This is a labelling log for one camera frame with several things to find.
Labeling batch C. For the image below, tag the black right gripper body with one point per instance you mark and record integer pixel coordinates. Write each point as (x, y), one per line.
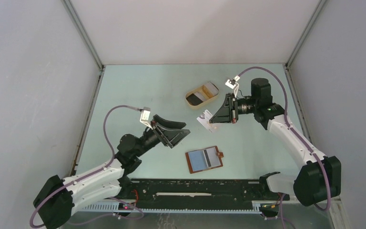
(246, 106)

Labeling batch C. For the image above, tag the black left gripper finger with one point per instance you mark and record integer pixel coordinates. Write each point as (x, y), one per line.
(172, 137)
(168, 123)

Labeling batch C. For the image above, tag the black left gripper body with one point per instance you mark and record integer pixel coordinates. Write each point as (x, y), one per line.
(155, 136)

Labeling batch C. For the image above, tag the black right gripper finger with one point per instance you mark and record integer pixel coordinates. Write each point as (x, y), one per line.
(219, 119)
(225, 111)

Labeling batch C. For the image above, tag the brown leather card holder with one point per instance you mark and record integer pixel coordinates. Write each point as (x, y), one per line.
(204, 159)

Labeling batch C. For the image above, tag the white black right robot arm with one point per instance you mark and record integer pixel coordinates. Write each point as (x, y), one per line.
(319, 176)

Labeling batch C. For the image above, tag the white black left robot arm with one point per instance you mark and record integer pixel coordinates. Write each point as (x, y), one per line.
(61, 198)

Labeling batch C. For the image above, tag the white small card stack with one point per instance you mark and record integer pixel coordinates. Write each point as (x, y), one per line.
(200, 96)

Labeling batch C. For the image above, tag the beige oval tray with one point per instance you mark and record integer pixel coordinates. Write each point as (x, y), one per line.
(200, 89)

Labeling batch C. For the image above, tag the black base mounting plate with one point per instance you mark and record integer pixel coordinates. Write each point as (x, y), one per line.
(197, 192)

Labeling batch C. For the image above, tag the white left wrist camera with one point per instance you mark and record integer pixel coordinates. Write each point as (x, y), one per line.
(144, 117)

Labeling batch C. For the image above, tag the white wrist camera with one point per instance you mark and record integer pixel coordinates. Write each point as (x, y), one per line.
(233, 84)
(144, 117)

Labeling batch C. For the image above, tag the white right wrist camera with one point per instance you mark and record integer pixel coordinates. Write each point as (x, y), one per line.
(233, 84)

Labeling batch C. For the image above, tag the white cable duct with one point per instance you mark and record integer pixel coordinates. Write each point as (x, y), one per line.
(107, 207)

